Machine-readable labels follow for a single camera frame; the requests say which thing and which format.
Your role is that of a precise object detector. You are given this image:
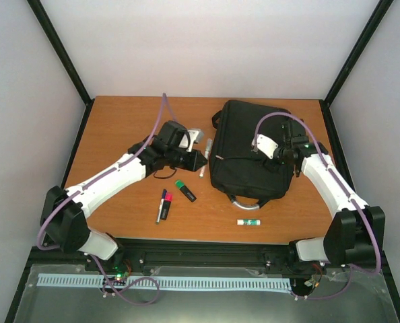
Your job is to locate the green highlighter marker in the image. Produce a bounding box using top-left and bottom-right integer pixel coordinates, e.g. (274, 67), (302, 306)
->
(175, 180), (197, 203)

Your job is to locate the pink highlighter marker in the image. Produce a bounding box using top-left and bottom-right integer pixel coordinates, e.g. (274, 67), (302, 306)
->
(160, 192), (173, 221)

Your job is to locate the black student bag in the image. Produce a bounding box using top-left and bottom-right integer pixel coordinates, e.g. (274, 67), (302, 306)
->
(209, 100), (294, 209)

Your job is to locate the silver pen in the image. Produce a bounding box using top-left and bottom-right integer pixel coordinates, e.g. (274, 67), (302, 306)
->
(199, 139), (213, 178)

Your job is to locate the white glue stick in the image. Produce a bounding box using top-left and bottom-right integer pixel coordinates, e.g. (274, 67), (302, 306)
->
(236, 219), (261, 226)

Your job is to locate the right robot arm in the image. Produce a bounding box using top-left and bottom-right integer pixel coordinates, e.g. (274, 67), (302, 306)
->
(256, 141), (385, 275)

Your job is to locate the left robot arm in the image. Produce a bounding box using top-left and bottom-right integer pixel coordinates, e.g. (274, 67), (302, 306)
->
(36, 146), (207, 271)

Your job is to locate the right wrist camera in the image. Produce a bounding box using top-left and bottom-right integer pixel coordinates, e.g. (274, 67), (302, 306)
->
(251, 120), (309, 159)

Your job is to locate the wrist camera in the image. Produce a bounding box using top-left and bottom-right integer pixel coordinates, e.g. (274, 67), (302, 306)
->
(158, 120), (204, 152)
(251, 120), (309, 159)

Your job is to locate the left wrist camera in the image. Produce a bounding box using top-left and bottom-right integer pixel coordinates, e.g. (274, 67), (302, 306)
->
(158, 120), (204, 152)

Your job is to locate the black aluminium frame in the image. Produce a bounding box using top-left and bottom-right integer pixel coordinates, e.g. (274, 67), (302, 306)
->
(5, 0), (393, 322)

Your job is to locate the light blue cable duct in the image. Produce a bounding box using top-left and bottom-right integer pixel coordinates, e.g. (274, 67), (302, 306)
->
(36, 273), (292, 293)

